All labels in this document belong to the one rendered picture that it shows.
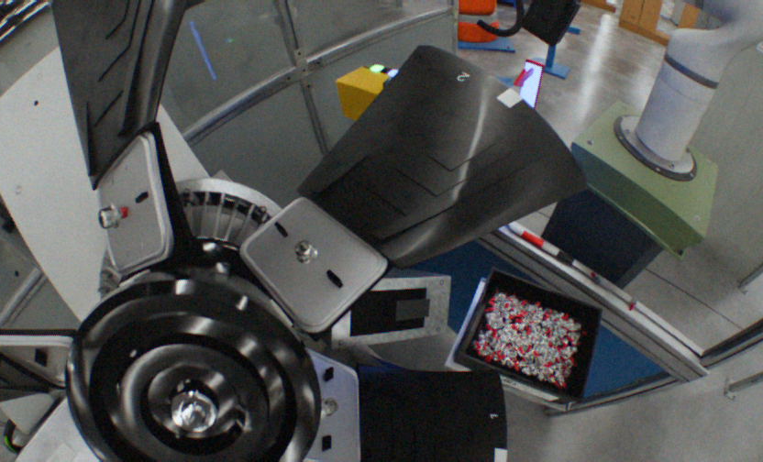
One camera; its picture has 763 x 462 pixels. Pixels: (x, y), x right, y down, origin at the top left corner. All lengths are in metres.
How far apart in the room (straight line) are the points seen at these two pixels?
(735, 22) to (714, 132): 1.39
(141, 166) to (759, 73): 2.00
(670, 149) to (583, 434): 1.18
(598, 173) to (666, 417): 1.40
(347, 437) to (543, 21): 0.33
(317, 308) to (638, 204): 0.58
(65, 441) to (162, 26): 0.39
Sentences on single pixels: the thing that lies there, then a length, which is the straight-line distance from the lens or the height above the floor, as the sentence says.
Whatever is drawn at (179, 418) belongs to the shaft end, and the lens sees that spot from 0.15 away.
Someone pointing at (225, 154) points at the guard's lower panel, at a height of 0.87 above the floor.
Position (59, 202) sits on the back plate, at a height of 1.21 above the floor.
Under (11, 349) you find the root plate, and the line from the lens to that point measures 0.22.
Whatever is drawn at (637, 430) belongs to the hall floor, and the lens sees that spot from 1.69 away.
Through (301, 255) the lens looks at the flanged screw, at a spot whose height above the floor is 1.19.
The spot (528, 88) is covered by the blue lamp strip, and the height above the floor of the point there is 1.15.
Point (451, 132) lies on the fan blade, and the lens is 0.25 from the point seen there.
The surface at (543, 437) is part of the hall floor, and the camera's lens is 1.44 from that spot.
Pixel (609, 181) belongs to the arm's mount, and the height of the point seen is 0.98.
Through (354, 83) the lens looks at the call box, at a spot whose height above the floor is 1.07.
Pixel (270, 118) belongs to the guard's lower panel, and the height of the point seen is 0.89.
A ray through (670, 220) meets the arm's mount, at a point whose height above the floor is 0.99.
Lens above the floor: 1.34
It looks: 53 degrees down
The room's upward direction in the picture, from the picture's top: 10 degrees counter-clockwise
